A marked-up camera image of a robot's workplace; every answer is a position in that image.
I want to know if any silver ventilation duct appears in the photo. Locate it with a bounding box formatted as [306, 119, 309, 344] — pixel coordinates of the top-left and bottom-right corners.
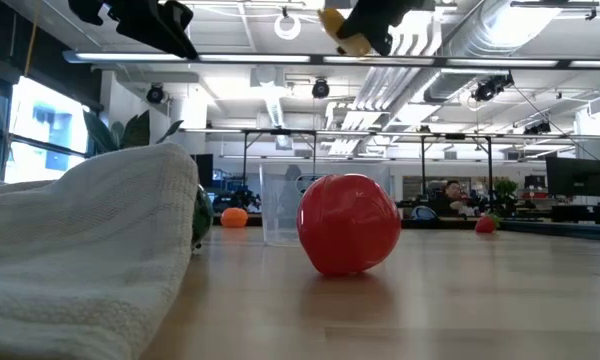
[352, 0, 566, 131]

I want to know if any small red toy strawberry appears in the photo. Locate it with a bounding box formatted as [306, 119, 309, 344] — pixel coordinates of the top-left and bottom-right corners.
[474, 213, 500, 235]

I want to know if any clear plastic tupperware container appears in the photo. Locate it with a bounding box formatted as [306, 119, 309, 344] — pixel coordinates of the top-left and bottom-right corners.
[258, 162, 392, 248]

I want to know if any white hanging ring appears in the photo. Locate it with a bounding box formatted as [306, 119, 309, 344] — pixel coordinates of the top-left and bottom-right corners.
[273, 11, 303, 42]

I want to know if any orange toy orange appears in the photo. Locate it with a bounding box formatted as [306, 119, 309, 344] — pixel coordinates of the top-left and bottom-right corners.
[220, 206, 249, 229]

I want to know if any yellow toy banana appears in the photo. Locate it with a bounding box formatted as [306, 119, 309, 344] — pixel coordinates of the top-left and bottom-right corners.
[316, 7, 374, 58]

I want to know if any blue and white round object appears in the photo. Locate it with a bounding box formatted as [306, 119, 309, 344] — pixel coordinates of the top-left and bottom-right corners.
[410, 204, 439, 222]

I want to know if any small background green plant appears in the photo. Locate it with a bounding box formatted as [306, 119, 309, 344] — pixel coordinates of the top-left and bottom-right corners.
[494, 178, 519, 211]

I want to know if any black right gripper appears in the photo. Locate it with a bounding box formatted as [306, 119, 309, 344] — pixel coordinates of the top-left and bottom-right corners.
[335, 0, 436, 56]

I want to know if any red toy apple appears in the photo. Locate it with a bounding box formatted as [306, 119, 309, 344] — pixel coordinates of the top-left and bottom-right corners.
[296, 172, 403, 278]

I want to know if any green striped toy watermelon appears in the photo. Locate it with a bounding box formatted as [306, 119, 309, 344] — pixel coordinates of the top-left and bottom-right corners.
[191, 183, 215, 252]

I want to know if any white checked kitchen towel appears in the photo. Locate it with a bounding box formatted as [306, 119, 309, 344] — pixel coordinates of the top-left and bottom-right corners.
[0, 142, 200, 360]

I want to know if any black track spotlight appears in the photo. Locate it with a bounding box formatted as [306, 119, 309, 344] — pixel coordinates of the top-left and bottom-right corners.
[471, 73, 515, 104]
[145, 82, 167, 105]
[311, 77, 331, 100]

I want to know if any long linear ceiling light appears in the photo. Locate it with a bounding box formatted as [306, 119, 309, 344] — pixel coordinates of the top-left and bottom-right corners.
[62, 48, 600, 71]

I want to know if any black computer monitor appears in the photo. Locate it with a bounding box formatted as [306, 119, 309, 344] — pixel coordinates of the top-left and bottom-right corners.
[545, 156, 600, 199]
[192, 153, 215, 189]

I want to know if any green potted plant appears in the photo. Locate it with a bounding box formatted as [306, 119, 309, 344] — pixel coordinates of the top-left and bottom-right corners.
[82, 109, 185, 151]

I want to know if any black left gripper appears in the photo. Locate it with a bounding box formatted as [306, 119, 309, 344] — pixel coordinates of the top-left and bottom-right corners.
[67, 0, 200, 61]

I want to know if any person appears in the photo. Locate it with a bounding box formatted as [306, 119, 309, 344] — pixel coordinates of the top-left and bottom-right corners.
[432, 179, 476, 217]

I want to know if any yellow hanging cord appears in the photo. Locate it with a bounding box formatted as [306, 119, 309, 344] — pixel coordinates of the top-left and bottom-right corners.
[23, 0, 42, 77]

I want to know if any black frame workstation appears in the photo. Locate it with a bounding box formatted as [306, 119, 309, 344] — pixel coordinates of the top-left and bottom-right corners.
[240, 127, 495, 214]

